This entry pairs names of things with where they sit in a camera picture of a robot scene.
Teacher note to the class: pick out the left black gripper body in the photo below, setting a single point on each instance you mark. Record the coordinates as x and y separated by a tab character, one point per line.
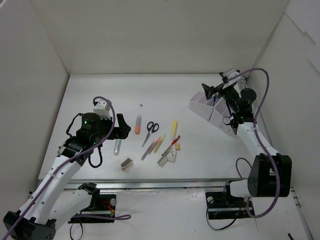
117	126

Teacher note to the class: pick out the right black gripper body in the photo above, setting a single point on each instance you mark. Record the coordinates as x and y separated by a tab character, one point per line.
218	88

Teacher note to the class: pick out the blue ballpoint pen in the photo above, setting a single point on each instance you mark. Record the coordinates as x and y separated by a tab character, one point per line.
214	100

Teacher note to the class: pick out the orange highlighter marker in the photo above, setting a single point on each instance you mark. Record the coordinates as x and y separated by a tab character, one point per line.
138	123

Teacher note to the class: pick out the black handled scissors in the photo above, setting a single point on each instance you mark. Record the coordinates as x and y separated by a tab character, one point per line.
152	127

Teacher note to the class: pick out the red gel pen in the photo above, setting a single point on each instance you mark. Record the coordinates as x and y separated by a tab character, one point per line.
172	143

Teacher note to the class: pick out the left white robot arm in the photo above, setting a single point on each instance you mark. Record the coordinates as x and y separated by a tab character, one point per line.
39	218

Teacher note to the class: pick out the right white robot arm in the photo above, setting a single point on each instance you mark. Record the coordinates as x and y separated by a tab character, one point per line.
270	172

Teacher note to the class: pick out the purple divided organizer box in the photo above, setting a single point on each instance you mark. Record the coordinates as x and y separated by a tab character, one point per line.
212	114

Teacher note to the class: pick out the purple pastel highlighter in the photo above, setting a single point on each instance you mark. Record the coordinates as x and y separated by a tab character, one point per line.
147	151

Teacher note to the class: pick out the orange pastel highlighter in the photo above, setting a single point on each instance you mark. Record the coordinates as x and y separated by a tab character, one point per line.
154	145

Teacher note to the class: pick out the yellow pastel highlighter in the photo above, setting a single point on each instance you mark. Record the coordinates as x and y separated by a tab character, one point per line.
160	145

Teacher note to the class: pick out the green pastel marker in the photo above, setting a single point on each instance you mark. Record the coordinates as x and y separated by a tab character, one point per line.
162	161

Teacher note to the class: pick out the white eraser with label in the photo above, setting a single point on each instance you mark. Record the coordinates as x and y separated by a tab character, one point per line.
172	155

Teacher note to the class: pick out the tan eraser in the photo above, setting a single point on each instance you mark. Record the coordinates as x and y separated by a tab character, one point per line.
177	146

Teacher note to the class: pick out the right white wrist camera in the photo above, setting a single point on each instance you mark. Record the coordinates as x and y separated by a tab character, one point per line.
230	78

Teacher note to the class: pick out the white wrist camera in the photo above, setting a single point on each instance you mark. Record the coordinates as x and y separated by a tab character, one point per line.
230	78
102	108

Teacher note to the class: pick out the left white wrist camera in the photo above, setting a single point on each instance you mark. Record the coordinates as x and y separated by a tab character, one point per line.
102	108

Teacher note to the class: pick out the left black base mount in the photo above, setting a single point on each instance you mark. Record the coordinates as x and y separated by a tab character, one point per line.
102	207

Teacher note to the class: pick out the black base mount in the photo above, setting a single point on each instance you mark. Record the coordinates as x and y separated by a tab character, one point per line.
102	207
221	205

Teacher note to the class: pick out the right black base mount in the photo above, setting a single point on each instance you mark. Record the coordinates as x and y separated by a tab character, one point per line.
221	205

